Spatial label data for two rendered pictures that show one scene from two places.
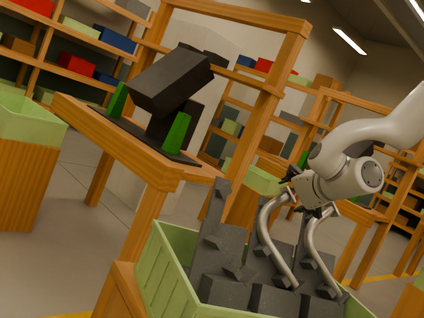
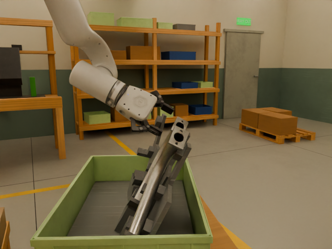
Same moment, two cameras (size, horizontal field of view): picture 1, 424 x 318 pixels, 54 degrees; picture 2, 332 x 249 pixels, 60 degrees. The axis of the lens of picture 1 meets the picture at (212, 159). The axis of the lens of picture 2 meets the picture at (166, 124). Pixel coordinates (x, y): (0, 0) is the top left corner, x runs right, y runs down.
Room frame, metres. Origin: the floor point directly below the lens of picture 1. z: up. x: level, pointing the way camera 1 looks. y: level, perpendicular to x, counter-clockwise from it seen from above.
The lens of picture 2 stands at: (1.54, -1.06, 1.35)
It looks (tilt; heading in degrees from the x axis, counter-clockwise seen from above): 12 degrees down; 113
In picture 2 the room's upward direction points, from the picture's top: straight up
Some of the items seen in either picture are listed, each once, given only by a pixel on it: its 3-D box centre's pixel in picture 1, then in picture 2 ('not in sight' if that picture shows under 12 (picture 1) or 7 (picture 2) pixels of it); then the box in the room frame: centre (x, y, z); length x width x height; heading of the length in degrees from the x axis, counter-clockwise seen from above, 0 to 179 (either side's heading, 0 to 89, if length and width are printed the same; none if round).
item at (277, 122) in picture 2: not in sight; (274, 123); (1.35, 4.80, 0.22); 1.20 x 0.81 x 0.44; 133
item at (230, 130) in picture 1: (253, 126); not in sight; (7.17, -0.44, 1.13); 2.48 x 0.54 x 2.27; 48
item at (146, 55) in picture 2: not in sight; (150, 75); (-1.05, 4.25, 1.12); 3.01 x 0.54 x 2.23; 48
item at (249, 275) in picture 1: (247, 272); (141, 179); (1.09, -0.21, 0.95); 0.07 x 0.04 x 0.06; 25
